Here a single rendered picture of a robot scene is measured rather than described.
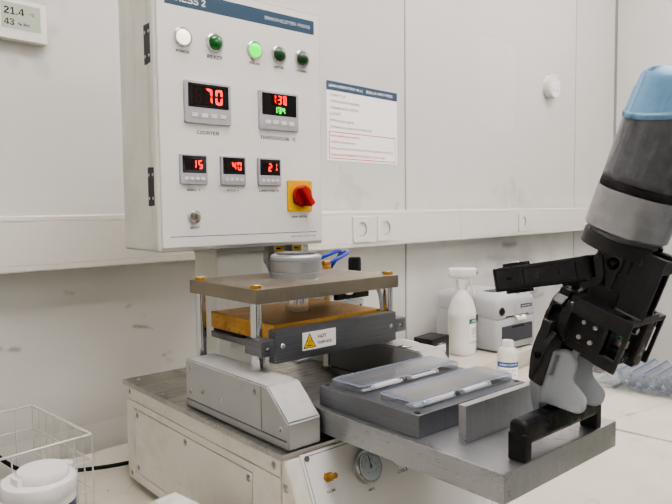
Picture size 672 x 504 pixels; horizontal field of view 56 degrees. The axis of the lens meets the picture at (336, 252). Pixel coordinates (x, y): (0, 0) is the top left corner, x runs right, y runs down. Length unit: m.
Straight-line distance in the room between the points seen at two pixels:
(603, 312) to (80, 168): 0.99
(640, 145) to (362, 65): 1.32
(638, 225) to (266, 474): 0.50
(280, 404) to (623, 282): 0.40
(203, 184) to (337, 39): 0.86
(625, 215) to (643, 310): 0.09
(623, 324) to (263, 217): 0.66
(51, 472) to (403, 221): 1.27
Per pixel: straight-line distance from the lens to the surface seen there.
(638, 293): 0.64
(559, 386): 0.69
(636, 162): 0.61
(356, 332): 0.94
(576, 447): 0.74
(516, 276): 0.69
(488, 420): 0.73
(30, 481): 0.88
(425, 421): 0.71
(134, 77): 1.10
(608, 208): 0.62
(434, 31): 2.16
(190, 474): 1.00
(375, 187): 1.85
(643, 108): 0.62
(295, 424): 0.78
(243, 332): 0.94
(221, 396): 0.89
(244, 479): 0.87
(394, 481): 0.87
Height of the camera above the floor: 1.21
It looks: 4 degrees down
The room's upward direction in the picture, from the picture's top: 1 degrees counter-clockwise
